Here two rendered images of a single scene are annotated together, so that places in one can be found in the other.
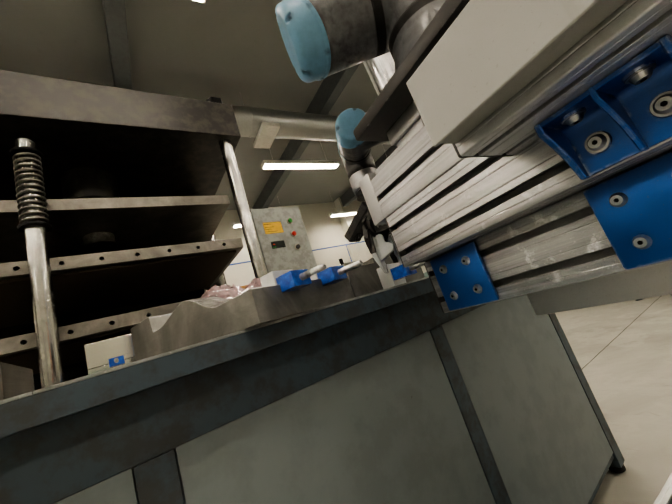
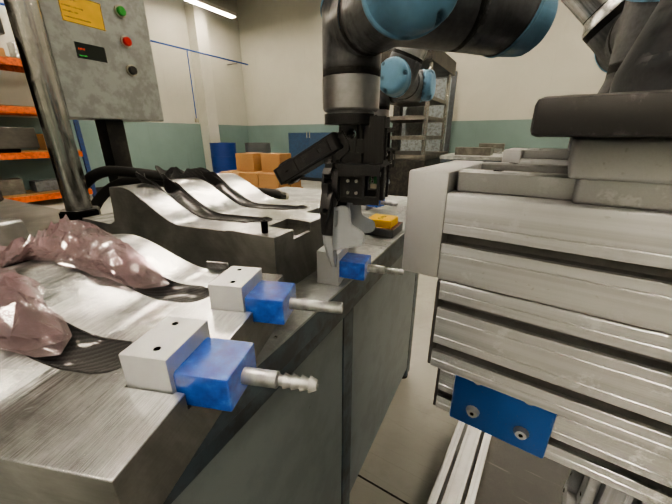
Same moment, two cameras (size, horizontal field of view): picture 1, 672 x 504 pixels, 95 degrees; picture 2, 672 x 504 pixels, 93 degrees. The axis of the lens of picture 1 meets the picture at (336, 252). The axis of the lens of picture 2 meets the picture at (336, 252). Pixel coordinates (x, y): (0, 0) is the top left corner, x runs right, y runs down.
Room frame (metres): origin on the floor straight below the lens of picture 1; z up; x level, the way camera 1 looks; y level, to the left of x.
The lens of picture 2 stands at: (0.32, 0.09, 1.02)
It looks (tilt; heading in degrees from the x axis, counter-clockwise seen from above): 20 degrees down; 335
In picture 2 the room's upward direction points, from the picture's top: straight up
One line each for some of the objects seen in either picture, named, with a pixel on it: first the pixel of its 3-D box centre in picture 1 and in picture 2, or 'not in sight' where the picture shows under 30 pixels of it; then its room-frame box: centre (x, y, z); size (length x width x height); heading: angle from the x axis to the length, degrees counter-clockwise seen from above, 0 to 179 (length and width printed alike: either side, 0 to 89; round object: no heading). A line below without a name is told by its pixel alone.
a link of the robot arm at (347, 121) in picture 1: (360, 133); (409, 1); (0.63, -0.14, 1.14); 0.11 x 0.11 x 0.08; 86
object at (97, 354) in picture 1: (134, 362); not in sight; (1.31, 0.96, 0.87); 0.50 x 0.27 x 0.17; 37
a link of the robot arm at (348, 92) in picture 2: (367, 183); (351, 98); (0.73, -0.13, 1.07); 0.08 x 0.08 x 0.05
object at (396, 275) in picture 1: (407, 269); (361, 266); (0.72, -0.14, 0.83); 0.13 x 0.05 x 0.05; 46
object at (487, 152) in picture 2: not in sight; (478, 177); (3.66, -3.74, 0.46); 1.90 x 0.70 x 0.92; 124
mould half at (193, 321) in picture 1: (235, 314); (6, 307); (0.72, 0.27, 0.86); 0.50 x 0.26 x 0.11; 55
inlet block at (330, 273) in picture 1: (335, 274); (281, 302); (0.61, 0.01, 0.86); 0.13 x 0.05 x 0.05; 55
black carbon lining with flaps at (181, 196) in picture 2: not in sight; (215, 191); (0.99, 0.04, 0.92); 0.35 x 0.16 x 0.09; 37
